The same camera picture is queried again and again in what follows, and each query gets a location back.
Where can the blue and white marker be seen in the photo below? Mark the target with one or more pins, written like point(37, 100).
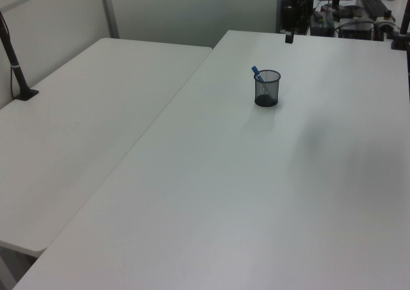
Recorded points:
point(257, 72)

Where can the dark box with green label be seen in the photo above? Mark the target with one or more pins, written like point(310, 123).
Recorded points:
point(322, 26)

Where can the black electronics box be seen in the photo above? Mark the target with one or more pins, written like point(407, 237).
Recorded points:
point(357, 29)

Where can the black keyboard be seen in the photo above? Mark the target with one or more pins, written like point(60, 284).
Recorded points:
point(373, 5)

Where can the black mesh pen cup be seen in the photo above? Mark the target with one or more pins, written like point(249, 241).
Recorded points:
point(267, 93)

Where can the small white camera device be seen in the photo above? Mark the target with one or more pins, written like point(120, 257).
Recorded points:
point(386, 19)

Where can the black clamped camera pole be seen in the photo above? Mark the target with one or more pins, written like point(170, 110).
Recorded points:
point(402, 30)

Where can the grey partition frame post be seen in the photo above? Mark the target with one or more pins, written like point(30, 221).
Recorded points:
point(109, 10)

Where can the black camera pole with base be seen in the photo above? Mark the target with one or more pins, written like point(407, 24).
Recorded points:
point(16, 69)

